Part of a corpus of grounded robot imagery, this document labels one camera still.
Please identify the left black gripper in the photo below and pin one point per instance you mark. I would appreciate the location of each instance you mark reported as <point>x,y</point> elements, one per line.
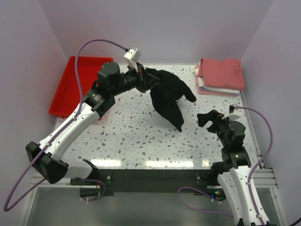
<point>145,81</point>

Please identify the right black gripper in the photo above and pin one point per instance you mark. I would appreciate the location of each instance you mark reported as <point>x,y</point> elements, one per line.
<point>213,116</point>

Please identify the black t shirt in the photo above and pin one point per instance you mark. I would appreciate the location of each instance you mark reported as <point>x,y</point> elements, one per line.
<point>165,95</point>

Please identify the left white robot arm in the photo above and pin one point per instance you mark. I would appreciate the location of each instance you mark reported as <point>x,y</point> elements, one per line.
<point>46,156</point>

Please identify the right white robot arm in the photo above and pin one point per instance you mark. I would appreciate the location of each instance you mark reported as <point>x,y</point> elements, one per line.
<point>234,174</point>

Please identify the lavender folded t shirt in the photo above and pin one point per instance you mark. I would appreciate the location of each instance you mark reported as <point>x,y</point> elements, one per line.
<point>228,91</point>

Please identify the pink folded t shirt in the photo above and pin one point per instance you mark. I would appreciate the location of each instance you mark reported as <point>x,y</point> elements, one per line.
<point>222,74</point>

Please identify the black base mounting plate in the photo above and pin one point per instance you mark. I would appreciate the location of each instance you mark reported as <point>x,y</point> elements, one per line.
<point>148,181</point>

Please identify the red plastic tray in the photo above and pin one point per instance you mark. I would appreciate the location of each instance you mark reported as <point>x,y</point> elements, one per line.
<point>67,97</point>

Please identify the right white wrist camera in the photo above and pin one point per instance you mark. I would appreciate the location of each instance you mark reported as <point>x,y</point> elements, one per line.
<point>232,116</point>

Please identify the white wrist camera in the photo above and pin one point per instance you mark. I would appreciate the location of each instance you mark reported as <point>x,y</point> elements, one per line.
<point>132,57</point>
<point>232,116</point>

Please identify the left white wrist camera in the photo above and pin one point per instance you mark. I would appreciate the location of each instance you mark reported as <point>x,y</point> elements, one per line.
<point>132,57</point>

